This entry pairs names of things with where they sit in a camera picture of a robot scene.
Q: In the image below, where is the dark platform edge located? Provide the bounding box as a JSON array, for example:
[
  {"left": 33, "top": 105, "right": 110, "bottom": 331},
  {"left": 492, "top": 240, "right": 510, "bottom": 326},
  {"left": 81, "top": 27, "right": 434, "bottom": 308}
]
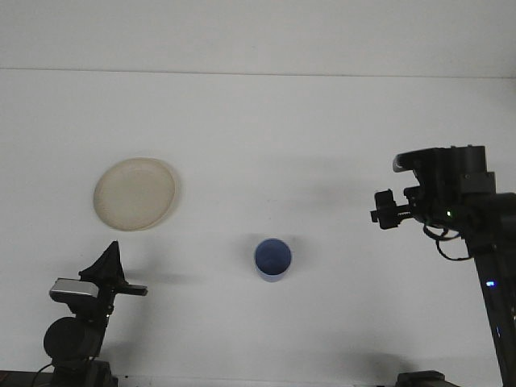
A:
[{"left": 0, "top": 368, "right": 56, "bottom": 387}]

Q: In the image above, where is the pale blue cup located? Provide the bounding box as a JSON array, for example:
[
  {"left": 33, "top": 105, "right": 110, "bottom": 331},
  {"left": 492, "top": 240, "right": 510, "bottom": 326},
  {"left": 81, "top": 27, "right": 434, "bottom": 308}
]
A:
[{"left": 253, "top": 237, "right": 293, "bottom": 284}]

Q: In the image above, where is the pale round plate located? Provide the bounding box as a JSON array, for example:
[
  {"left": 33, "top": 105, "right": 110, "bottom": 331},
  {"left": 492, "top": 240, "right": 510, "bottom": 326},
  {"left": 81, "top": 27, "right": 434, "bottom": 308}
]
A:
[{"left": 93, "top": 156, "right": 182, "bottom": 233}]

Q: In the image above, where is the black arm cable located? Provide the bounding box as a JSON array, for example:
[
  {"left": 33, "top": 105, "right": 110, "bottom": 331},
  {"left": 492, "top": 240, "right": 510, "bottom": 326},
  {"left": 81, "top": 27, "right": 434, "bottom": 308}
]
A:
[
  {"left": 31, "top": 361, "right": 56, "bottom": 387},
  {"left": 422, "top": 223, "right": 473, "bottom": 262}
]

